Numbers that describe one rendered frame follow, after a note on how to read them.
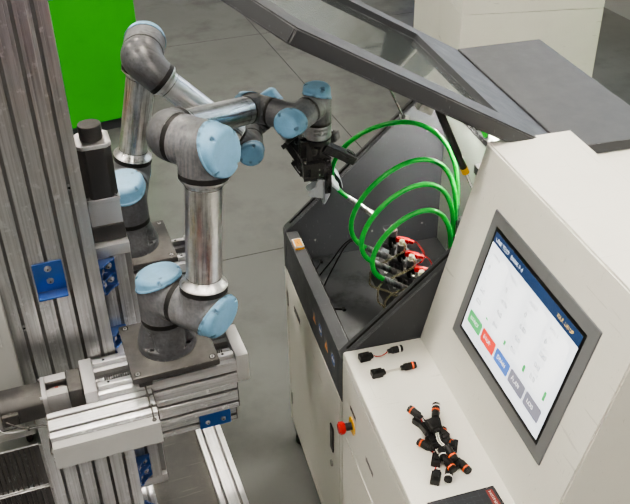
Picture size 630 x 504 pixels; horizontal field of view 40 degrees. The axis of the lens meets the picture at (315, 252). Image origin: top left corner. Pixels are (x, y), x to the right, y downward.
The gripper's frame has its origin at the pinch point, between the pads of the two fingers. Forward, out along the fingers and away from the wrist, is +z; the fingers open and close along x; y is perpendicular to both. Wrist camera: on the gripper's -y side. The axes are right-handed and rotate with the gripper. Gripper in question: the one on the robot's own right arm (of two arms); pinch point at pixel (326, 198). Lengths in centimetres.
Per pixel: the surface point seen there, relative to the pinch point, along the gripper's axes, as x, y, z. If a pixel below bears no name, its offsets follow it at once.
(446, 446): 79, -6, 21
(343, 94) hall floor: -334, -104, 125
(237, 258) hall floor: -156, 5, 124
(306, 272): -4.9, 5.2, 28.2
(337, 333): 25.9, 4.2, 28.1
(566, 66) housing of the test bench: -10, -77, -27
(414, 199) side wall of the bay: -29, -39, 24
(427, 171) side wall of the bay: -29, -43, 14
